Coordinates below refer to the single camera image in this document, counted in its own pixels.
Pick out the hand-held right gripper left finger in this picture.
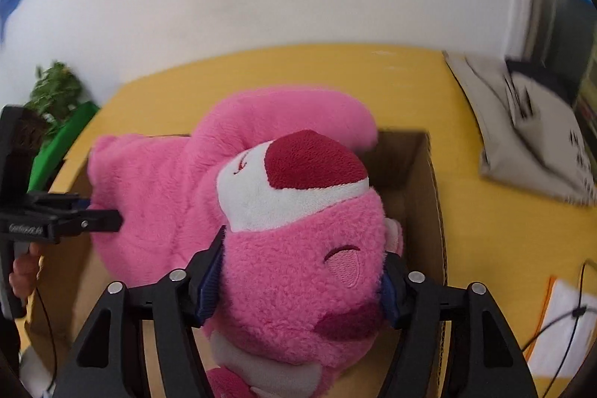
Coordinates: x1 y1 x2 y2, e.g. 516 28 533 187
55 226 228 398

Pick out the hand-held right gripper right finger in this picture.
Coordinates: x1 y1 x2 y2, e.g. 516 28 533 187
375 251 539 398

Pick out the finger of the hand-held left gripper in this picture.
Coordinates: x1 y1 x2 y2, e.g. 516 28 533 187
56 208 123 241
27 191 91 213

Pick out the pink plush toy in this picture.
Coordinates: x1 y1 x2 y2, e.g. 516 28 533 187
88 87 404 398

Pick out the cardboard box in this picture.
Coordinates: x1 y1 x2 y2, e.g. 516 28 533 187
23 128 448 398

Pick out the person's left hand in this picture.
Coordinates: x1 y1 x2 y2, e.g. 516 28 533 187
9 242 45 301

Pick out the green potted plant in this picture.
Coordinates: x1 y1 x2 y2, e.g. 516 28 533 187
23 61 87 133

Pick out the white paper sheet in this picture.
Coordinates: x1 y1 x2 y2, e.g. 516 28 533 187
527 277 597 380

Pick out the grey printed cloth bag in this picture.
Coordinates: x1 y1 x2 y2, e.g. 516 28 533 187
443 50 597 207

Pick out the glass door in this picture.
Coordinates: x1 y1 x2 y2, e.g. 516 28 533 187
513 0 597 110

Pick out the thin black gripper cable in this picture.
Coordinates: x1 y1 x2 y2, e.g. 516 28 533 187
32 286 59 392

